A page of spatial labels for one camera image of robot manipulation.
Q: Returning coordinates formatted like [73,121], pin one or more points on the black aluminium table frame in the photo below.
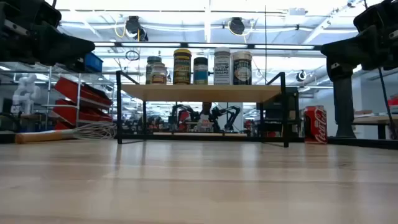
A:
[357,142]

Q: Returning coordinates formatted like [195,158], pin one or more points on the red cola can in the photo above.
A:
[315,124]

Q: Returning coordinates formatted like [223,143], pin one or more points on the black overhead light bar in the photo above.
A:
[116,44]

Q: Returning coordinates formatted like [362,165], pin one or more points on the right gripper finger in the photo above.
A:
[351,48]

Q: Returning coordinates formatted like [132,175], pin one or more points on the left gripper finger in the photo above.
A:
[65,48]

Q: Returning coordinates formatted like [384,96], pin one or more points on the dark round-topped post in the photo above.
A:
[344,109]

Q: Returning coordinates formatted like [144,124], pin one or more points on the tan lid furikake jar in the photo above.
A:
[242,70]

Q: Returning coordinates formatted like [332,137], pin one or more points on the blue plastic bin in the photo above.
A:
[93,62]

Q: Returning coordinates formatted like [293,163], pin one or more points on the red plastic bin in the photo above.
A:
[71,113]
[61,126]
[81,91]

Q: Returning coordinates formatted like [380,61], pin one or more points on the small clear glass spice jar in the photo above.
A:
[159,76]

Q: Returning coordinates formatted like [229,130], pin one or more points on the green lid spice jar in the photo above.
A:
[152,60]

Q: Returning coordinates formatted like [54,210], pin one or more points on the white lid bagel seasoning jar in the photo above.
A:
[222,67]

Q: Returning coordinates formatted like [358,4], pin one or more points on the black lid oregano jar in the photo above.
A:
[200,73]

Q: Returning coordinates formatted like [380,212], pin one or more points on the person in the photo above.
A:
[205,123]

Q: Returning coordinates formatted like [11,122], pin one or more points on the black background robot arm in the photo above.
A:
[175,109]
[231,113]

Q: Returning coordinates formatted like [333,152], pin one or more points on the yellow lid spice jar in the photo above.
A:
[182,67]

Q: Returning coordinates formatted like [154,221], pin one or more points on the metal storage rack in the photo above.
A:
[78,93]

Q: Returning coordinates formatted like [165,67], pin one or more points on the background wooden table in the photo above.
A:
[373,119]

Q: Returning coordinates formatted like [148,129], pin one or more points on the wooden shelf with black frame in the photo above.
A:
[202,93]

